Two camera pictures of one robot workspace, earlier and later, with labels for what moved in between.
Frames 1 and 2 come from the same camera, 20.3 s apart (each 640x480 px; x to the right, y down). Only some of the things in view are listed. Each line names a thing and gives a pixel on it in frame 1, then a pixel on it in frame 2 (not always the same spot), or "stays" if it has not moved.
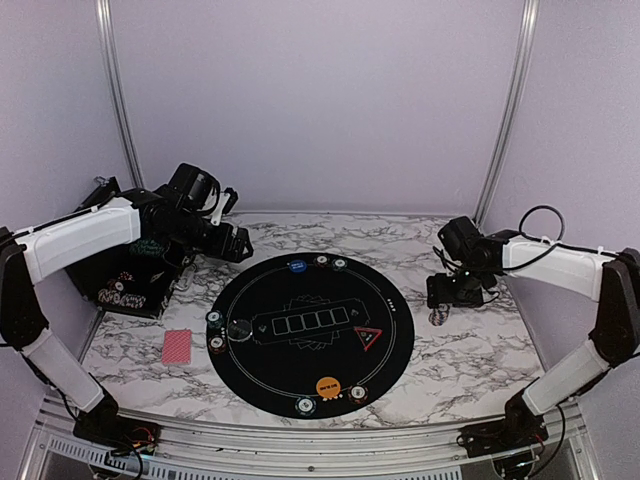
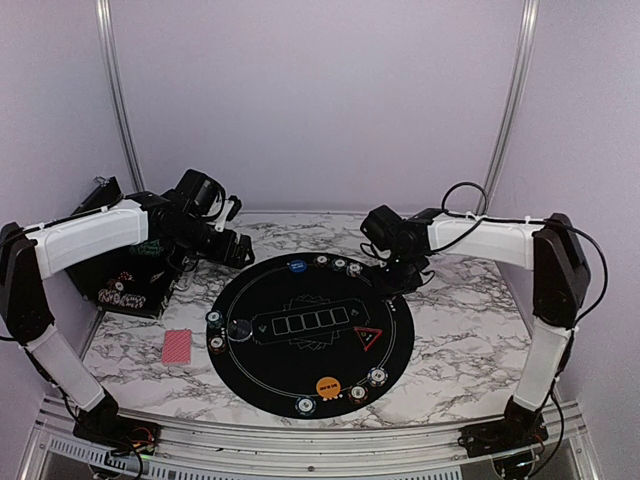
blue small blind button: x=298 y=266 stays
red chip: x=357 y=394 stays
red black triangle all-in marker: x=367 y=336 stays
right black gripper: x=437 y=293 → x=414 y=282
